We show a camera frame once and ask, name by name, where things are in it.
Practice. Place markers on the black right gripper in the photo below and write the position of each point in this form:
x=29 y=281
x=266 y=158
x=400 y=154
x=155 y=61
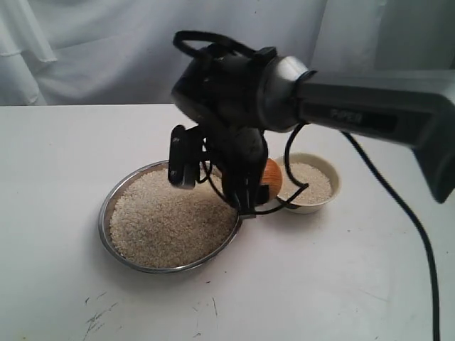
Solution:
x=240 y=153

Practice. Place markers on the brown wooden cup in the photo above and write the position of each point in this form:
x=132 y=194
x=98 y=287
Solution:
x=271 y=180

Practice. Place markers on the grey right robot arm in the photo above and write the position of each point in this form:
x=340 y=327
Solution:
x=234 y=97

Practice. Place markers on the rice in cream bowl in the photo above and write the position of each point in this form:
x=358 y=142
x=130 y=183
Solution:
x=319 y=188

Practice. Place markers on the cream ceramic bowl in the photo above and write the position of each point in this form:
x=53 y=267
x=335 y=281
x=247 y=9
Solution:
x=325 y=167

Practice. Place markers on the rice heap in tray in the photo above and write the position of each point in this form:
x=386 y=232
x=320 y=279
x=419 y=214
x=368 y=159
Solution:
x=159 y=226

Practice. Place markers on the round steel rice tray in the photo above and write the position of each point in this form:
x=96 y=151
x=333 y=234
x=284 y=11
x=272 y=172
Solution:
x=107 y=211

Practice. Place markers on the white cloth backdrop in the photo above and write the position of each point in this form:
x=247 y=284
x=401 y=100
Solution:
x=121 y=52

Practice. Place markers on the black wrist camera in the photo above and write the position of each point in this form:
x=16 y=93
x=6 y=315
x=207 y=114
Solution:
x=185 y=154

